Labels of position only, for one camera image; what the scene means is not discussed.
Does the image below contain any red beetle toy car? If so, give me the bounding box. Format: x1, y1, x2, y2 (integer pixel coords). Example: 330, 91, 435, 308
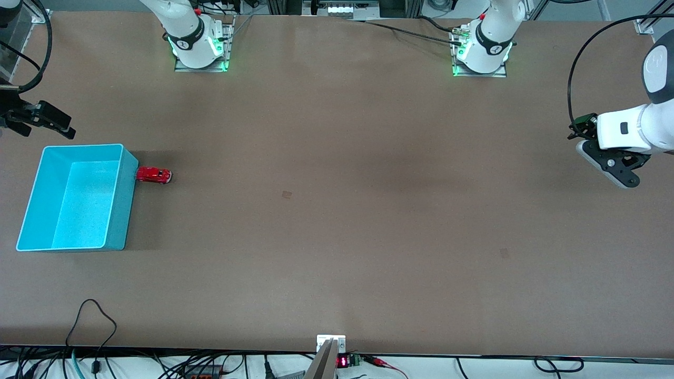
136, 166, 173, 185

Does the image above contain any clear acrylic box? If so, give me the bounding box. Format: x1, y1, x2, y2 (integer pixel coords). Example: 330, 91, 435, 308
0, 11, 48, 79

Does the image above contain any blue plastic box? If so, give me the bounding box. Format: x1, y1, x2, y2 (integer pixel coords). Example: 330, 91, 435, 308
16, 143, 140, 252

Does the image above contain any black power strip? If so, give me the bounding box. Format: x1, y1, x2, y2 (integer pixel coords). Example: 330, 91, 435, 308
182, 365, 224, 379

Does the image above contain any red clip lead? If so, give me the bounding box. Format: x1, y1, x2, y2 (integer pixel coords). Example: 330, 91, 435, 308
363, 355, 409, 379

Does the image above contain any aluminium profile bar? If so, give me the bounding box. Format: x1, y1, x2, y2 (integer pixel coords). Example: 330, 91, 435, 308
304, 340, 338, 379

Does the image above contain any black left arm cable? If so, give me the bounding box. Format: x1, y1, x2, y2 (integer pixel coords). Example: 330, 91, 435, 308
567, 15, 674, 129

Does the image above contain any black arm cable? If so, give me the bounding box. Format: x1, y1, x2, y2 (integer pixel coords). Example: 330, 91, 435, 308
567, 15, 674, 129
0, 0, 54, 93

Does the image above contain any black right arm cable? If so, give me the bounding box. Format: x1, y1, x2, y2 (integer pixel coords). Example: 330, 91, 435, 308
0, 0, 54, 93

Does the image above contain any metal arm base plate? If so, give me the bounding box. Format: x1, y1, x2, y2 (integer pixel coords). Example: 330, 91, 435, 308
452, 24, 508, 78
175, 15, 231, 73

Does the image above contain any thin black looped cable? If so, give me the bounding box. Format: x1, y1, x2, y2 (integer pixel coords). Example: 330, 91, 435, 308
65, 299, 117, 375

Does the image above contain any black cable on table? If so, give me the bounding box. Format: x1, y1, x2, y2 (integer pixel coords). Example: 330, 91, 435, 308
350, 16, 465, 45

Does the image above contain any black coiled cable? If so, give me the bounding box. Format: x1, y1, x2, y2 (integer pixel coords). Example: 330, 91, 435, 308
533, 357, 585, 373

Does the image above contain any aluminium frame with light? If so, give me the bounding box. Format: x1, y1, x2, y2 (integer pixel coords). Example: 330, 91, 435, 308
266, 0, 424, 19

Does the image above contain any white mounting bracket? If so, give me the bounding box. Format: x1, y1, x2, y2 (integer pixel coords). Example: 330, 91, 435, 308
316, 335, 346, 353

